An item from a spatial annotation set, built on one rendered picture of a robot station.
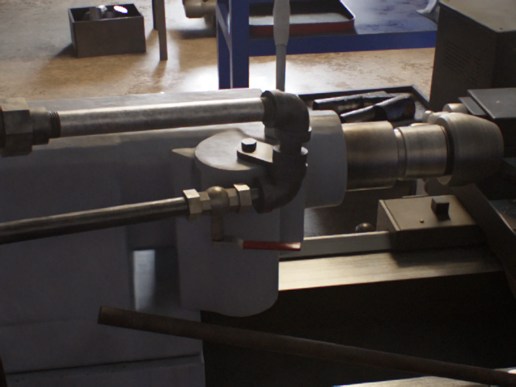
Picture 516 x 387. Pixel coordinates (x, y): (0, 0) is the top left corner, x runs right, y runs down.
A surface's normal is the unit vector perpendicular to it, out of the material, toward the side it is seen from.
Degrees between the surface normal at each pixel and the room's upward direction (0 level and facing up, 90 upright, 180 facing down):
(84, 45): 90
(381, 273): 0
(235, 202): 67
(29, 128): 56
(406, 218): 0
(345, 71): 0
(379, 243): 45
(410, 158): 76
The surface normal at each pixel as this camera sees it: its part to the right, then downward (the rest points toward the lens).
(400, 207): 0.00, -0.88
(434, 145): 0.11, -0.23
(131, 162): 0.15, 0.19
